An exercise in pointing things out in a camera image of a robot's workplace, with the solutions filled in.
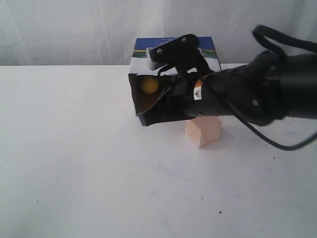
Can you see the white backdrop curtain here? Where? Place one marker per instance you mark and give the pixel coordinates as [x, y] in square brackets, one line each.
[93, 32]

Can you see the blue white cardboard box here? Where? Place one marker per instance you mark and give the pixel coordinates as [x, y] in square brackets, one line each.
[139, 65]

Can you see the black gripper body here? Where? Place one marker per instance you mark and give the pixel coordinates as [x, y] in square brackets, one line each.
[214, 95]

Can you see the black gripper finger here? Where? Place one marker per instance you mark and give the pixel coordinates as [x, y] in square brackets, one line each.
[162, 106]

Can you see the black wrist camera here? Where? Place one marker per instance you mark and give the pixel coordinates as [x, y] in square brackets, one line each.
[181, 53]

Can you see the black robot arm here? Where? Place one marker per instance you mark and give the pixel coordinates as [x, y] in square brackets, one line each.
[266, 89]

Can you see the light wooden cube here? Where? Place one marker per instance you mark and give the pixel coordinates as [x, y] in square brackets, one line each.
[203, 131]

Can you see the yellow tennis ball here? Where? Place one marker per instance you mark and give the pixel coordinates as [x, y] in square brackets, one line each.
[149, 85]

